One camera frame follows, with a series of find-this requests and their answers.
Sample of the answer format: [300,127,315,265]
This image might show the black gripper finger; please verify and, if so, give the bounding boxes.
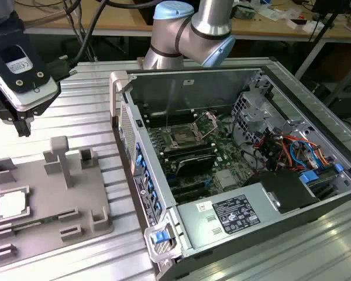
[0,87,33,138]

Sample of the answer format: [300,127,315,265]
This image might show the silver square CPU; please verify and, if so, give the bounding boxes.
[0,193,29,219]

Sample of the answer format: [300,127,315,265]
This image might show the black RAM slot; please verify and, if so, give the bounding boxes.
[164,148,216,160]
[148,116,194,127]
[147,110,194,120]
[163,142,213,153]

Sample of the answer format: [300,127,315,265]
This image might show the CPU socket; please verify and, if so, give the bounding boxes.
[166,124,207,150]

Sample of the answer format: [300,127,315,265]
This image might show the black expansion slot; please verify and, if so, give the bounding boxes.
[174,189,215,204]
[171,181,213,196]

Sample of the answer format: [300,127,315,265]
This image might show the grey plastic parts rack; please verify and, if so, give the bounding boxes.
[0,136,115,263]

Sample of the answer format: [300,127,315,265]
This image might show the green RAM stick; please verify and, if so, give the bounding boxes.
[11,215,60,232]

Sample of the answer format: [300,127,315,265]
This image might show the black heatsink card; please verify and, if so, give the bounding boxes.
[175,155,216,177]

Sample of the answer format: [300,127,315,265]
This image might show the grey latch with blue tab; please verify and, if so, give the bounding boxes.
[143,223,183,263]

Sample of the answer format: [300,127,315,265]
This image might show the metal socket cover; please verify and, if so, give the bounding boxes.
[192,111,221,140]

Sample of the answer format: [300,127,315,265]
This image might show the open grey PC case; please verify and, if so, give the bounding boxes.
[109,57,351,281]

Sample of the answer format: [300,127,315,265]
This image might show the green motherboard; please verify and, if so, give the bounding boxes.
[146,111,260,205]

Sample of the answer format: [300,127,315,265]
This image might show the grey power supply unit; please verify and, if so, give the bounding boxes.
[175,183,282,250]

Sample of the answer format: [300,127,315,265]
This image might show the silver chipset heatsink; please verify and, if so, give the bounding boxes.
[215,169,238,190]

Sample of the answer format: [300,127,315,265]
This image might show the perforated metal drive cage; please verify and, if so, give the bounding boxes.
[230,91,282,142]

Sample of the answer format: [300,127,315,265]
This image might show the green electronic device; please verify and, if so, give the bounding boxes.
[232,3,256,20]

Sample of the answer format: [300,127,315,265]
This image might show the white papers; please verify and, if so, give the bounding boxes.
[256,6,285,22]

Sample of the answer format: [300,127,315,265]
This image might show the black plastic shroud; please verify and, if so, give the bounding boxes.
[245,171,321,215]

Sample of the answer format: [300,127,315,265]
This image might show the wooden desk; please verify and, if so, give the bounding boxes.
[16,0,351,42]

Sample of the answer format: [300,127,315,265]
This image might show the small white box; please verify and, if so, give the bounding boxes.
[286,18,325,32]

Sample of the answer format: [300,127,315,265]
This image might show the black tripod stand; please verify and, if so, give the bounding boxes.
[308,0,342,42]

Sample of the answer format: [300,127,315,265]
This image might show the black box under desk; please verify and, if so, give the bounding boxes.
[312,81,351,118]

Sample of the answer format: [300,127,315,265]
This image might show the black camera mounting bracket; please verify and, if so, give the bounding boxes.
[0,11,52,94]

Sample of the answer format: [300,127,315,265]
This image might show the thick black camera cable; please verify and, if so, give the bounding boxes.
[45,0,164,82]

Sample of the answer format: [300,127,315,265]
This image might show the thin dark cable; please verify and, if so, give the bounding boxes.
[63,0,98,62]

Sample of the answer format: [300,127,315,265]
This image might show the blue wire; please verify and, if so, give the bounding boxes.
[288,139,323,170]

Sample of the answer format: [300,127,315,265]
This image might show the orange wire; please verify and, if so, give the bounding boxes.
[280,133,335,165]

